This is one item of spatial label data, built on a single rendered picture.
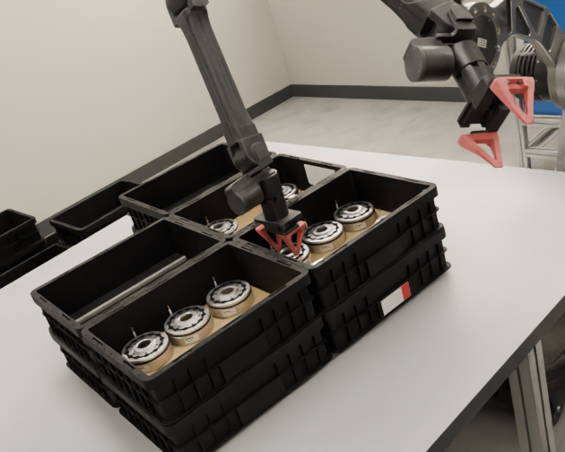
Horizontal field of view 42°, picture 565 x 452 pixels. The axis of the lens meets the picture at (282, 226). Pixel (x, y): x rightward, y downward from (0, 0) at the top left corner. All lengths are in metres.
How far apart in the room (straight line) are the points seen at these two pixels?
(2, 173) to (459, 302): 3.48
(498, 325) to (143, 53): 3.91
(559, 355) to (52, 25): 3.61
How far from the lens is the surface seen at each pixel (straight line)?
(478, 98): 1.16
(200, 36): 1.65
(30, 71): 4.75
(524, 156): 3.77
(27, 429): 1.80
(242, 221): 2.01
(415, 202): 1.64
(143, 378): 1.33
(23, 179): 4.75
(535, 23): 2.20
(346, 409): 1.47
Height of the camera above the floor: 1.65
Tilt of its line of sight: 25 degrees down
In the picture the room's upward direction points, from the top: 17 degrees counter-clockwise
